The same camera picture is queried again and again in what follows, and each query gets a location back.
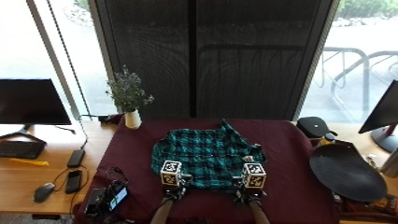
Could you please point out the person's left hand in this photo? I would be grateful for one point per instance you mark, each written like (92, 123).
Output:
(173, 192)

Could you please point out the person's right hand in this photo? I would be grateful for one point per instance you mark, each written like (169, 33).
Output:
(247, 195)

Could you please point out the green plaid shirt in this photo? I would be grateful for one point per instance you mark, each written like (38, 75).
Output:
(206, 149)

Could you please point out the white marker cube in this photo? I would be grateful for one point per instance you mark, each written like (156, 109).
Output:
(254, 175)
(170, 173)

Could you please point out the maroon tablecloth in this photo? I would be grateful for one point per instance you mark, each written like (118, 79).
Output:
(290, 174)

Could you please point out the phone with lit screen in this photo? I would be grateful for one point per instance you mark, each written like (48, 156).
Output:
(117, 197)

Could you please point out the white vase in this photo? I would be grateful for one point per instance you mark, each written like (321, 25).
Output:
(132, 119)

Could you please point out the black electronics box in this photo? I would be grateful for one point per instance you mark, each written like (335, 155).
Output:
(94, 201)

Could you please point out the yellow bottle with black cap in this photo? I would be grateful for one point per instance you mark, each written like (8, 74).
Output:
(326, 139)

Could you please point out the black oval tray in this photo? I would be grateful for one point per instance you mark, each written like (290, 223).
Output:
(346, 171)

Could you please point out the black smartphone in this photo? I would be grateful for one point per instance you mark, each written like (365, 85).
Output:
(73, 181)

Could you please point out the black power bank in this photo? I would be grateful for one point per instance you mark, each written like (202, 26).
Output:
(76, 158)

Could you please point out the small-flowered green plant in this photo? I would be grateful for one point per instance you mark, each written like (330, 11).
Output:
(128, 90)

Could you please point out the black computer mouse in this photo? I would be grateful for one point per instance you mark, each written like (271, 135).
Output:
(42, 192)

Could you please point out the yellow flat object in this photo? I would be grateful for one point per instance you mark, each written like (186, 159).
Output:
(28, 162)

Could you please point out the dark mesh window screen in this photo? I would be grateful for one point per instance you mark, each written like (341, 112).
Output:
(216, 59)

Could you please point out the black keyboard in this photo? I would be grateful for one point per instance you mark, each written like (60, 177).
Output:
(20, 149)

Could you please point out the black monitor with red stand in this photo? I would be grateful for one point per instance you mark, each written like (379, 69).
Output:
(383, 112)

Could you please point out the grey metal bike rack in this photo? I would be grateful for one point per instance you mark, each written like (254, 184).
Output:
(351, 74)

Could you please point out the black computer monitor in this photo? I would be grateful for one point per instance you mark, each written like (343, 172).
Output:
(28, 101)

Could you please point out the grey window frame post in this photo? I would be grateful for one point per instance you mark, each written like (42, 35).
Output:
(53, 59)

